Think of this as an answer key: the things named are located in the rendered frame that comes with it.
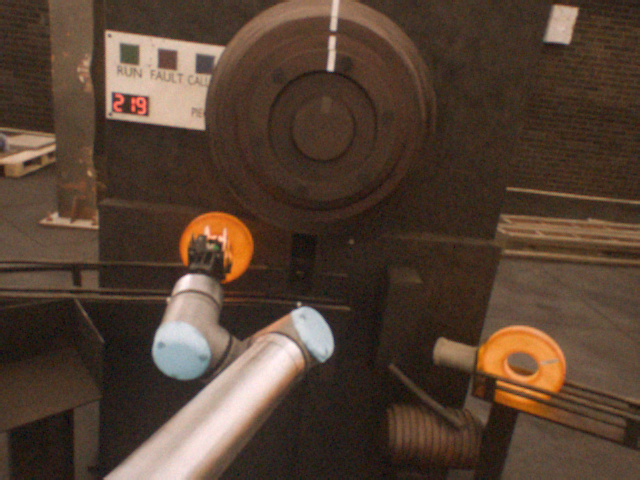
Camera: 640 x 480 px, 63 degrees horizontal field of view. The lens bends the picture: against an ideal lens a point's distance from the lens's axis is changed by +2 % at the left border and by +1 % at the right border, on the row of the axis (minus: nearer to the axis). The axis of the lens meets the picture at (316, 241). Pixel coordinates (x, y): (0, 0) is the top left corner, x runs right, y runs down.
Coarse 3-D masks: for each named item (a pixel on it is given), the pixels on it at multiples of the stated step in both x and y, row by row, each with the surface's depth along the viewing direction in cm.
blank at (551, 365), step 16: (496, 336) 105; (512, 336) 103; (528, 336) 102; (544, 336) 102; (496, 352) 106; (512, 352) 104; (528, 352) 103; (544, 352) 101; (560, 352) 102; (496, 368) 106; (544, 368) 102; (560, 368) 100; (544, 384) 102; (560, 384) 101; (528, 400) 105
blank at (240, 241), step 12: (204, 216) 110; (216, 216) 110; (228, 216) 111; (192, 228) 110; (204, 228) 110; (216, 228) 110; (228, 228) 110; (240, 228) 111; (240, 240) 111; (240, 252) 112; (240, 264) 113; (228, 276) 113
